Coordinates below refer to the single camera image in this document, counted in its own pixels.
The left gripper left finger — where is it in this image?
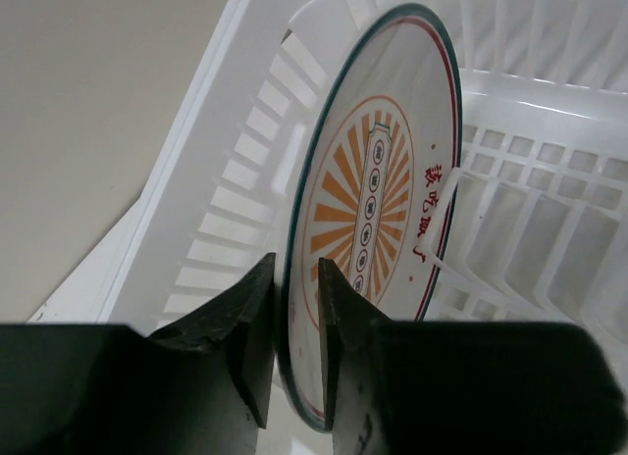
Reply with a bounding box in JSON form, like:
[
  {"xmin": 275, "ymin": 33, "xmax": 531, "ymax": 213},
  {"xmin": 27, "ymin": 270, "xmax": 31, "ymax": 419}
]
[{"xmin": 1, "ymin": 254, "xmax": 275, "ymax": 454}]

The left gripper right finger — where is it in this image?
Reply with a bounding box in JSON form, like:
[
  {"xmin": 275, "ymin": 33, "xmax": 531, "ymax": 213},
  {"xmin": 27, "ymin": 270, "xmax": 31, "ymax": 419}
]
[{"xmin": 318, "ymin": 259, "xmax": 623, "ymax": 454}]

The white plastic dish rack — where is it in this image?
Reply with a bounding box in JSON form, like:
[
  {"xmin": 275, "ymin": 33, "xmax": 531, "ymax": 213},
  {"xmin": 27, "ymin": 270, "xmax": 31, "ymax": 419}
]
[{"xmin": 24, "ymin": 0, "xmax": 628, "ymax": 455}]

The white round sunburst plate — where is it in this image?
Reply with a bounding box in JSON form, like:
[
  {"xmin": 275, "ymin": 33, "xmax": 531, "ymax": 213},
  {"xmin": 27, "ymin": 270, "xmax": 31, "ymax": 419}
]
[{"xmin": 275, "ymin": 2, "xmax": 462, "ymax": 431}]

